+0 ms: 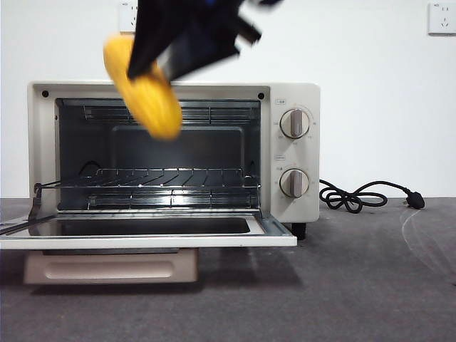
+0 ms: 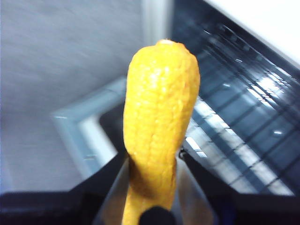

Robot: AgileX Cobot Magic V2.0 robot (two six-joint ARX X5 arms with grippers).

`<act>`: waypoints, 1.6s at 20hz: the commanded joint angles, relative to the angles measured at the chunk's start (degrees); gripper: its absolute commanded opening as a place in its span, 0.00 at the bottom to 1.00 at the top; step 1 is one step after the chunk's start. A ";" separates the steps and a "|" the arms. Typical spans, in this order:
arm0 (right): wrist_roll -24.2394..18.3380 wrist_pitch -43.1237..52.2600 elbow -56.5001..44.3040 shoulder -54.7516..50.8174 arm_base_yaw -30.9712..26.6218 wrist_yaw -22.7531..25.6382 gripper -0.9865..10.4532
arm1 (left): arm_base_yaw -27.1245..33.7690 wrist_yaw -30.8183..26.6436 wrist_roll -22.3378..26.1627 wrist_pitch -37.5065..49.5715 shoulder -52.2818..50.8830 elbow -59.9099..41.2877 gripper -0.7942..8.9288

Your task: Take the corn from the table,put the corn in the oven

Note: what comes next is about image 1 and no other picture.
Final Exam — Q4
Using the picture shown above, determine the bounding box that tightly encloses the round cream oven knob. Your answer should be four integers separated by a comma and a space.
279, 168, 310, 198
279, 108, 310, 140

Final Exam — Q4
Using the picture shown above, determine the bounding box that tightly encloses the yellow corn cob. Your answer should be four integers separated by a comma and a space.
103, 31, 184, 140

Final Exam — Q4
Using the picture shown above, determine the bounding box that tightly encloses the cream white Toshiba toaster oven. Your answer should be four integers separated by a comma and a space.
27, 81, 321, 242

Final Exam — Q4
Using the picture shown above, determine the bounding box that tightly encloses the glass oven door with handle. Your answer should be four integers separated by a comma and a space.
0, 209, 299, 286

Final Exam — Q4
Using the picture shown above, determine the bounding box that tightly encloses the metal wire oven rack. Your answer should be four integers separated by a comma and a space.
35, 167, 261, 190

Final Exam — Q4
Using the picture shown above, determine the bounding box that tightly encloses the black power cable with plug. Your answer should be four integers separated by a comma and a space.
318, 179, 425, 214

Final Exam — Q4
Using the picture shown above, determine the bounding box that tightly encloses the white wall socket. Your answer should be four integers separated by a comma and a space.
427, 0, 456, 36
119, 0, 139, 33

